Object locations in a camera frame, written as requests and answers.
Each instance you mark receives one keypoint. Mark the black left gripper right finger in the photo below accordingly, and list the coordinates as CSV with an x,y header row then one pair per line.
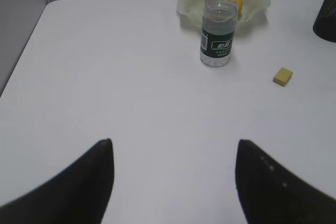
x,y
270,193

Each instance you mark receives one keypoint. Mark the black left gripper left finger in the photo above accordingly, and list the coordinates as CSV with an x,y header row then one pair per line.
x,y
78,194

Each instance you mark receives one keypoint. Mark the plain yellow eraser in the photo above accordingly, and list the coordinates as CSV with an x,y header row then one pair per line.
x,y
282,77

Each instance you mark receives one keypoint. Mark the clear water bottle green label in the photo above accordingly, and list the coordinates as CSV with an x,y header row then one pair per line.
x,y
218,27

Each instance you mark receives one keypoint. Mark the black mesh pen holder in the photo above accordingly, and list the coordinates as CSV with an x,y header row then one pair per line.
x,y
324,25

